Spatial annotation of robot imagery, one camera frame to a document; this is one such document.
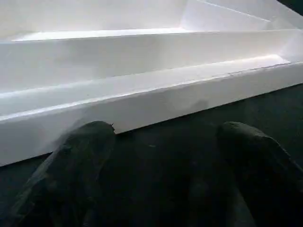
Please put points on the black table mat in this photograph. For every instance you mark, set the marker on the black table mat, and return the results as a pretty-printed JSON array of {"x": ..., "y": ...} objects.
[{"x": 165, "y": 153}]

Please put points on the white plastic table top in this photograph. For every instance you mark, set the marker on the white plastic table top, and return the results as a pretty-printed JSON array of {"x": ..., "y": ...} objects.
[{"x": 142, "y": 59}]

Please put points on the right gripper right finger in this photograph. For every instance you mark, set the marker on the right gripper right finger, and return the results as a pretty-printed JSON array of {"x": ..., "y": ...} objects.
[{"x": 265, "y": 179}]

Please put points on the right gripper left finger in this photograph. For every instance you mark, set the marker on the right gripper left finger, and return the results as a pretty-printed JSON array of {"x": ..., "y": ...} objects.
[{"x": 66, "y": 179}]

